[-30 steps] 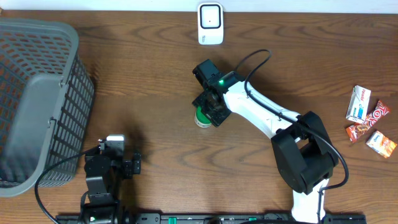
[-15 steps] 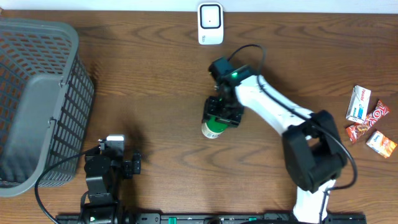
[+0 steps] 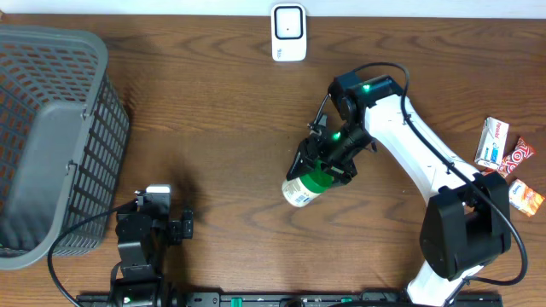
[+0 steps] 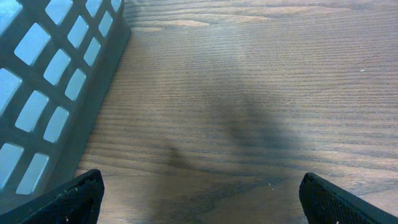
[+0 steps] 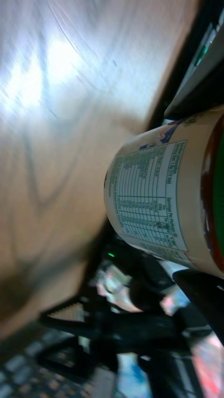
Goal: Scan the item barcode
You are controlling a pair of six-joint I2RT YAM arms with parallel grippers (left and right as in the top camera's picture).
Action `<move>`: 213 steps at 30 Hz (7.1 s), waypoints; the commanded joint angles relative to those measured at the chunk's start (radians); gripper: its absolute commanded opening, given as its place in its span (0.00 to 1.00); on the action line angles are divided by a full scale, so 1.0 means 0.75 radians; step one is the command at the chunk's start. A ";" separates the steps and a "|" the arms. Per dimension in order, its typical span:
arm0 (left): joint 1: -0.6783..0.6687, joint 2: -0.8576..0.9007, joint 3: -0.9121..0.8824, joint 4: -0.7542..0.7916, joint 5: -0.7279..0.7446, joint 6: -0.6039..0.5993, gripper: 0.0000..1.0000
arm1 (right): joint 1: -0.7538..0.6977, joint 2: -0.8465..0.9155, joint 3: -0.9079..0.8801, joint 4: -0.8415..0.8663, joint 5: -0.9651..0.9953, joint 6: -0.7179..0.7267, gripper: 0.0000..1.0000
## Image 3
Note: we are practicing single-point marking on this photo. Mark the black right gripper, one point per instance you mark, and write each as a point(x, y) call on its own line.
point(340, 172)

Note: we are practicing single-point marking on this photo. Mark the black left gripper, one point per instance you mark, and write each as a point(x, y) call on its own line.
point(175, 228)

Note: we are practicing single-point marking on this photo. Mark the green lid jar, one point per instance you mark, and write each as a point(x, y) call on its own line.
point(301, 191)

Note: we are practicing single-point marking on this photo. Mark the white Panadol box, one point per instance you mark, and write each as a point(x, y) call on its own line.
point(492, 143)

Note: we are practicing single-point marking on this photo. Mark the red Top chocolate bar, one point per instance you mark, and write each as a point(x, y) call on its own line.
point(522, 151)

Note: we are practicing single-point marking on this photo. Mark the orange small snack box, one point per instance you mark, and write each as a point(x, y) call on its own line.
point(524, 199)

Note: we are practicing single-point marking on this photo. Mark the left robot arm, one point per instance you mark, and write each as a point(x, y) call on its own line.
point(141, 265)

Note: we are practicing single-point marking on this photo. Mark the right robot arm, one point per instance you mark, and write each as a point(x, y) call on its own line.
point(465, 224)

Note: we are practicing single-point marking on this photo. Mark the white barcode scanner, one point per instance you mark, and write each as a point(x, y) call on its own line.
point(288, 32)

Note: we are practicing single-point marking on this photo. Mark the grey plastic basket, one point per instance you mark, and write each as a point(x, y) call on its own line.
point(64, 132)

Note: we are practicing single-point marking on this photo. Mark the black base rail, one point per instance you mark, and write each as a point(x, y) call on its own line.
point(286, 299)

